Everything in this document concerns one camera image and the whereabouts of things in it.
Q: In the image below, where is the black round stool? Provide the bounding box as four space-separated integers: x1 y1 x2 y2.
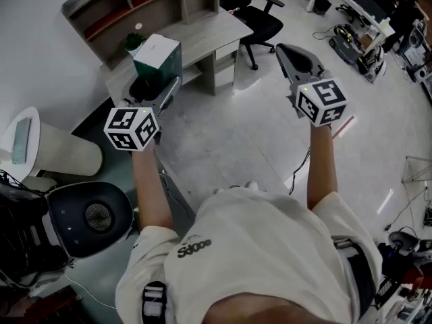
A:
47 180 135 259

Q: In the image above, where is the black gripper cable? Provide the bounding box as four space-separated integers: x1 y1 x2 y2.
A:
288 146 312 196
158 169 194 216

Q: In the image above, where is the black and white harness strap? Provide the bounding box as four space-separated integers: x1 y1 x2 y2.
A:
141 281 169 324
332 236 377 321

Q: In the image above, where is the grey headset device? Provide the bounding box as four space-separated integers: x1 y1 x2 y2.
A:
387 226 432 260

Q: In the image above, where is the red floor tape strip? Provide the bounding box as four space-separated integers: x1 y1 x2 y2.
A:
332 115 356 140

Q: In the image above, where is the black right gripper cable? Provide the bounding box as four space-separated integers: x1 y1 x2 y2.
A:
288 146 312 196

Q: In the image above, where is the grey equipment cart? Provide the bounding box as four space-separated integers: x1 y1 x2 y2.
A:
400 18 432 84

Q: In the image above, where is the person's left forearm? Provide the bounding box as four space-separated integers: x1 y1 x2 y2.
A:
131 143 175 236

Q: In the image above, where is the green white box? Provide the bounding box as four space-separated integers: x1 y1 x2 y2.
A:
132 33 183 84

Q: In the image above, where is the person's right forearm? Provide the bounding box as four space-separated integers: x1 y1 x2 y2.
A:
306 123 339 212

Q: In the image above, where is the black waste bin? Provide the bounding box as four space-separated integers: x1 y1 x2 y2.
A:
312 0 333 16

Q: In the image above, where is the grey tablet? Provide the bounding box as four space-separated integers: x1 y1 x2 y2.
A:
11 116 33 165

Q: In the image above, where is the white floor cable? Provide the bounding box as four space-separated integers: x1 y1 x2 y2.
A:
63 271 117 312

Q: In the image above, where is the black office chair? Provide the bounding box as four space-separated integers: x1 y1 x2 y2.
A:
219 0 286 72

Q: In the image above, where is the long white table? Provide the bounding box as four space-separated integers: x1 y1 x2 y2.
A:
305 0 396 52

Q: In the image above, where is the grey and yellow floor machine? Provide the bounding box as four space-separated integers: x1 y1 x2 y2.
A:
329 24 366 65

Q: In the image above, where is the thin metal tripod stand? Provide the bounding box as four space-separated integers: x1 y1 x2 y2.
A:
401 155 432 185

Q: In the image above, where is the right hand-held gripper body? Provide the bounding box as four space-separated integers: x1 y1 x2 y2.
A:
275 43 348 127

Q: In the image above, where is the red plastic item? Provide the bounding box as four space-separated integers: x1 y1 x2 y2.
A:
401 265 432 288

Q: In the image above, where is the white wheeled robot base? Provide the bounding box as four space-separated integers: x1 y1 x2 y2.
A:
356 45 387 84

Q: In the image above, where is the black floor cable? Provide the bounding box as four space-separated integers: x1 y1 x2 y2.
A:
312 28 335 42

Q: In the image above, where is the small green potted plant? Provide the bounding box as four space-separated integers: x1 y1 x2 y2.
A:
124 32 147 57

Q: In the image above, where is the white ribbed side table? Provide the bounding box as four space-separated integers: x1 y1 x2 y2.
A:
0 106 104 179

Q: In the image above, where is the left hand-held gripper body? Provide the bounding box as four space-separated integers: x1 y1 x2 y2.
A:
103 76 182 152

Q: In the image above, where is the person's chin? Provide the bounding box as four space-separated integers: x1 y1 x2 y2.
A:
205 292 325 324

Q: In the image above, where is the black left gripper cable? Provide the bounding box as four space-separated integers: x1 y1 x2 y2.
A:
158 169 194 216

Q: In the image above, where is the person's white t-shirt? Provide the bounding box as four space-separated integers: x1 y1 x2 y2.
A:
114 186 384 324

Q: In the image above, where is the black equipment rack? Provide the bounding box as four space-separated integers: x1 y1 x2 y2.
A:
0 169 70 292

